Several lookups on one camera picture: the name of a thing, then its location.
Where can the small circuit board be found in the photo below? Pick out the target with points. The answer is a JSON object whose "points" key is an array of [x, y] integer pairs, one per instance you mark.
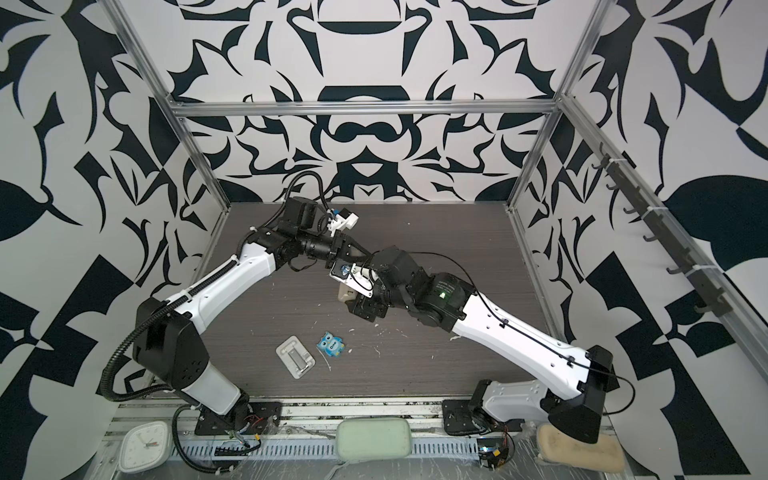
{"points": [[494, 452]]}

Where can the white phone stand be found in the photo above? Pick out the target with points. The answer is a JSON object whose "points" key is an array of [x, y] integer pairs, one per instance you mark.
{"points": [[295, 357]]}

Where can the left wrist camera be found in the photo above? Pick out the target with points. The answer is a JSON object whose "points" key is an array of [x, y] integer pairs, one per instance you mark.
{"points": [[340, 220]]}

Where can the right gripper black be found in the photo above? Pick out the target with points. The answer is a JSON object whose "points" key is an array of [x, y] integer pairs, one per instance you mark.
{"points": [[368, 307]]}

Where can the green sponge pad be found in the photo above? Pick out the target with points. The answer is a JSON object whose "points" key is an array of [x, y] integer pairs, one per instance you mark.
{"points": [[373, 439]]}

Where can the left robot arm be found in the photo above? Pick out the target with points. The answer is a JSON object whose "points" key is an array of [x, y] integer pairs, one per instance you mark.
{"points": [[169, 340]]}

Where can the white square clock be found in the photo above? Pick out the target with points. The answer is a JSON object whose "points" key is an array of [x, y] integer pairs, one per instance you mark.
{"points": [[145, 447]]}

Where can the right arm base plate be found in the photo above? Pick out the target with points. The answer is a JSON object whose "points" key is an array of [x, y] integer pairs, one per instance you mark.
{"points": [[458, 420]]}

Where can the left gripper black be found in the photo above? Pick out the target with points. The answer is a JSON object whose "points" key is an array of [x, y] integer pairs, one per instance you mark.
{"points": [[342, 246]]}

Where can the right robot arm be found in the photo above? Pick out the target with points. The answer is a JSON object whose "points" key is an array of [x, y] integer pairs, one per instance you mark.
{"points": [[576, 380]]}

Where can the beige sponge pad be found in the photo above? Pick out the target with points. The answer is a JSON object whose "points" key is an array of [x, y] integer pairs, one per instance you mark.
{"points": [[606, 455]]}

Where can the white remote control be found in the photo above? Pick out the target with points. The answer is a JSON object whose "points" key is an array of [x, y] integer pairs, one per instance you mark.
{"points": [[346, 293]]}

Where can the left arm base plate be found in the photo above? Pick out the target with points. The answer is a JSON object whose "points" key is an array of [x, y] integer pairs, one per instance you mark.
{"points": [[255, 418]]}

